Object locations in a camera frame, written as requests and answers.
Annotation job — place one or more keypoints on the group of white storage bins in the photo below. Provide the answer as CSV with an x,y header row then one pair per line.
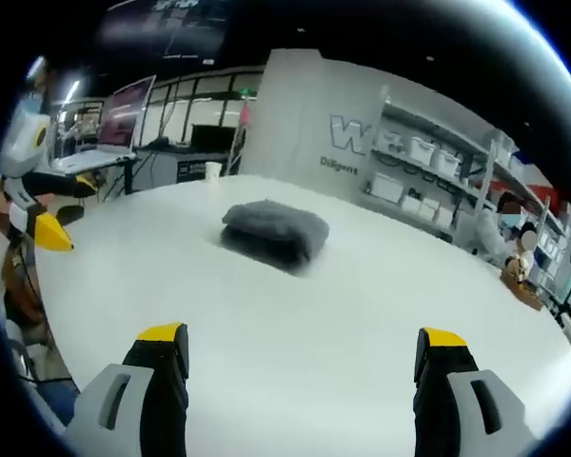
x,y
430,154

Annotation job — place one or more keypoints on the grey towel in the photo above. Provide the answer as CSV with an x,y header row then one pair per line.
x,y
276,231

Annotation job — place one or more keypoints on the white paper cup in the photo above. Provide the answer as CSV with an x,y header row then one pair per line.
x,y
212,172

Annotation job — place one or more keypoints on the brown wooden box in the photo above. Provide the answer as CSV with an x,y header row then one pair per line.
x,y
518,283

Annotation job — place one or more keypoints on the grey metal shelf rack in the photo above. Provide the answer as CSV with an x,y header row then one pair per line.
x,y
480,190

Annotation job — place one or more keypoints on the white side desk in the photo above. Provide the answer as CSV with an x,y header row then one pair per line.
x,y
90,159

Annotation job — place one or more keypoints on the large pink display screen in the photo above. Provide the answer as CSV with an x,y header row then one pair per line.
x,y
124,112

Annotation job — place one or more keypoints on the black computer monitor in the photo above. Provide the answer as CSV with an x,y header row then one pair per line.
x,y
211,137

